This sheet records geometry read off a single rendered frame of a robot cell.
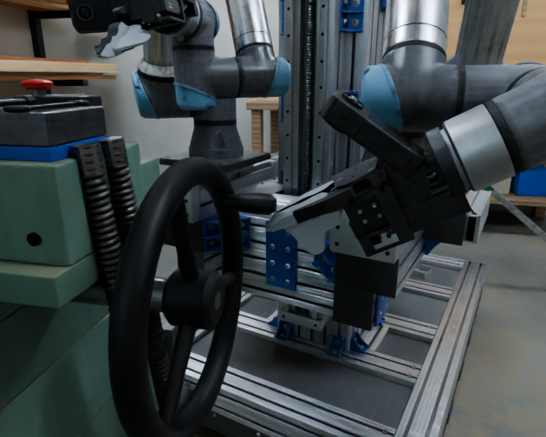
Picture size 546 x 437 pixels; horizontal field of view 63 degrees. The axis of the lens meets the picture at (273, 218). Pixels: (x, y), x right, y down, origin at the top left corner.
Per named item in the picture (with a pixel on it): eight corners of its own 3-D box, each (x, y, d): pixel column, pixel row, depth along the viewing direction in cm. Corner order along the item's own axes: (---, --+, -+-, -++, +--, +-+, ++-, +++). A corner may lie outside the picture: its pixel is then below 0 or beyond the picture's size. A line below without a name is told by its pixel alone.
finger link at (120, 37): (133, 46, 52) (152, 6, 58) (88, 55, 54) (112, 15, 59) (145, 68, 54) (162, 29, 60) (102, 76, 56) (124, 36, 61)
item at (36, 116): (52, 162, 37) (41, 93, 35) (-58, 157, 39) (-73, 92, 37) (132, 140, 49) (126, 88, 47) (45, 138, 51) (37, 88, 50)
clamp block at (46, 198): (67, 270, 38) (51, 166, 35) (-63, 257, 41) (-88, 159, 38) (148, 218, 52) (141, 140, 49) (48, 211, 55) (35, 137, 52)
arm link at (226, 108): (243, 120, 118) (242, 65, 114) (192, 121, 113) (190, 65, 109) (230, 116, 129) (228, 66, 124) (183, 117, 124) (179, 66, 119)
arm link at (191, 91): (240, 109, 82) (238, 45, 79) (179, 111, 78) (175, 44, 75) (228, 107, 89) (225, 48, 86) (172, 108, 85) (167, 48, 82)
